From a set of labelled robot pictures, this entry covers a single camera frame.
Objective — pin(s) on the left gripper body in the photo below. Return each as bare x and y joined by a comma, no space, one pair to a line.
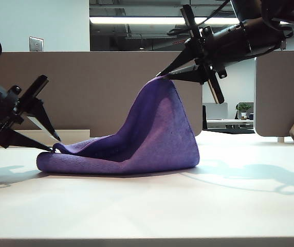
0,108

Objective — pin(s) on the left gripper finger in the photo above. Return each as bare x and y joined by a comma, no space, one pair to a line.
18,141
40,118

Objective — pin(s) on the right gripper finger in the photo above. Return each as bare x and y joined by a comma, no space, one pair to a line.
185,59
190,74

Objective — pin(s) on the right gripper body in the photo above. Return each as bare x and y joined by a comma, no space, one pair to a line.
221,49

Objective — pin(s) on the purple microfiber cloth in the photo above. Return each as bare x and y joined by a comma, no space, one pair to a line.
162,144

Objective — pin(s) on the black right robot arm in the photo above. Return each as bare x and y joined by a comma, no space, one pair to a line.
265,33

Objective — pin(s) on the red ceiling sign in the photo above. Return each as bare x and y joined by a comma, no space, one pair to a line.
180,42

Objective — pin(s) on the distant grey desk divider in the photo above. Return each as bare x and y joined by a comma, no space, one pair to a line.
217,110

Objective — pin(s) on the black office chair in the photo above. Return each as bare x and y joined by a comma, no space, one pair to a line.
204,118

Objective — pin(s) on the distant white desk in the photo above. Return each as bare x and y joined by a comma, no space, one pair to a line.
219,124

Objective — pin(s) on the long ceiling light strip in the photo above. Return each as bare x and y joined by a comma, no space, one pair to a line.
136,20

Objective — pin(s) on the potted green plant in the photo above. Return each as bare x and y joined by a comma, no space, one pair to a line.
244,108

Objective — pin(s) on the narrow brown desk divider panel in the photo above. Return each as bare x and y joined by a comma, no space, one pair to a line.
283,90

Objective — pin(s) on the white divider support foot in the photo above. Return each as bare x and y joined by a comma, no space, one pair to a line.
280,140

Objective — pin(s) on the metal wall plate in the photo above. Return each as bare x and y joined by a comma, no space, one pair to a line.
36,44

